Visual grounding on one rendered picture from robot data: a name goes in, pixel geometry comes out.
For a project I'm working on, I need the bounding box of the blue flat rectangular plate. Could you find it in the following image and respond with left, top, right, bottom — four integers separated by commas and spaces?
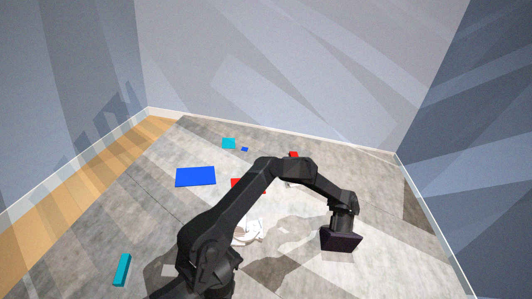
175, 166, 216, 187

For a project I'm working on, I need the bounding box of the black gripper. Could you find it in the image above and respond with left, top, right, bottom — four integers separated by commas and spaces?
203, 266, 239, 299

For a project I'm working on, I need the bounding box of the cyan rectangular bar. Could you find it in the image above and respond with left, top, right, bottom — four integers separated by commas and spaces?
113, 253, 132, 287

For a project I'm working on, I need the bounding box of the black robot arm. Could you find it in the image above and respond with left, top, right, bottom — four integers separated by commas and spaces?
149, 157, 360, 299

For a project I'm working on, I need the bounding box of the cyan flat square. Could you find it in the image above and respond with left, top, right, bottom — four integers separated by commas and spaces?
222, 137, 235, 149

